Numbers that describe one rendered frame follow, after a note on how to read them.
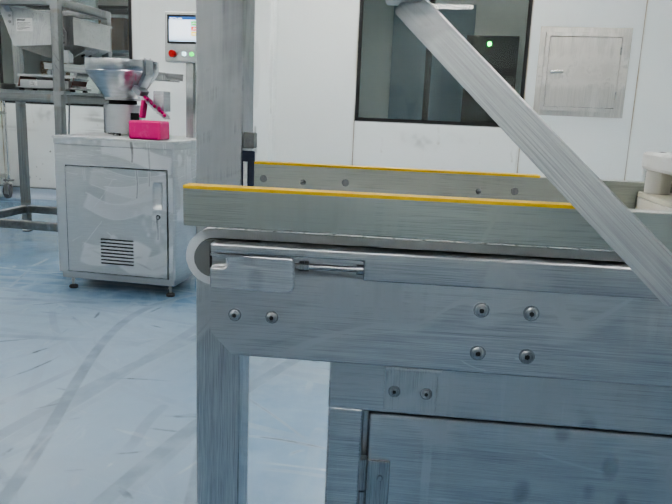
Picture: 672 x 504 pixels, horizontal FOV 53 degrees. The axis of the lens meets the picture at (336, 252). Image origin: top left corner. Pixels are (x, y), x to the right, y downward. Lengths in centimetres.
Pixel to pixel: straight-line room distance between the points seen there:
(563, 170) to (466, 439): 29
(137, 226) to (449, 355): 289
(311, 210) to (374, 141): 532
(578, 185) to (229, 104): 49
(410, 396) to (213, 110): 43
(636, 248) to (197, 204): 33
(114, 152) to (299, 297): 286
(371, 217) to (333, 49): 541
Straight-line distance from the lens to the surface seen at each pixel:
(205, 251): 59
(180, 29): 368
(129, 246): 342
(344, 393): 64
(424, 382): 63
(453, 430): 66
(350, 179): 82
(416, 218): 55
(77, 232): 354
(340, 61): 592
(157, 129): 331
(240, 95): 85
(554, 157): 49
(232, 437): 96
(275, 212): 56
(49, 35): 452
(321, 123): 593
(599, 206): 48
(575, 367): 60
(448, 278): 56
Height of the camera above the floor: 93
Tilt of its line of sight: 12 degrees down
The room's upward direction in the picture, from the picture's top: 2 degrees clockwise
